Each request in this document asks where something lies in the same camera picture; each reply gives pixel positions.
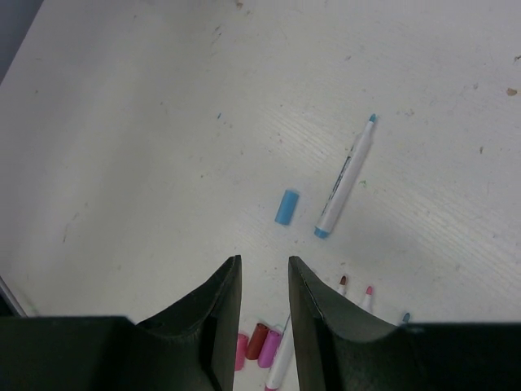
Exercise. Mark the purple capped marker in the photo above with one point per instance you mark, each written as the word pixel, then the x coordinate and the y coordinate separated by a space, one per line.
pixel 282 359

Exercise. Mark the pink pen cap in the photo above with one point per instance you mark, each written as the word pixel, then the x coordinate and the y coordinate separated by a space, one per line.
pixel 241 350

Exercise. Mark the brown pen cap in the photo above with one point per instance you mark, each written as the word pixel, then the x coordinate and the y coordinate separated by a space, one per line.
pixel 256 341

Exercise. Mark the light blue pen cap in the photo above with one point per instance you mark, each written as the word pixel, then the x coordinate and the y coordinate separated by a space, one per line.
pixel 287 207

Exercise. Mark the light blue capped marker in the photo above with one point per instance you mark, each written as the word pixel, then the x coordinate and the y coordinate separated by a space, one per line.
pixel 345 181

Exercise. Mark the pink capped marker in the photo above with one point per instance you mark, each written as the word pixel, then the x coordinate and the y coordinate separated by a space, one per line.
pixel 367 300

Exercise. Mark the brown capped marker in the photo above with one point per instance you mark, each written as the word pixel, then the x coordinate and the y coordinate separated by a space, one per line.
pixel 342 286

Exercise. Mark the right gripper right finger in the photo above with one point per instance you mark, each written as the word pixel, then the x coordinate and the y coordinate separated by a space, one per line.
pixel 340 346

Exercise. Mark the purple pen cap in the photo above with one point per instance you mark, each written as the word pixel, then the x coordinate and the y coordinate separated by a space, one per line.
pixel 269 349

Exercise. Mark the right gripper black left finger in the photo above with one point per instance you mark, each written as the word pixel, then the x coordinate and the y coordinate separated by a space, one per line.
pixel 189 345

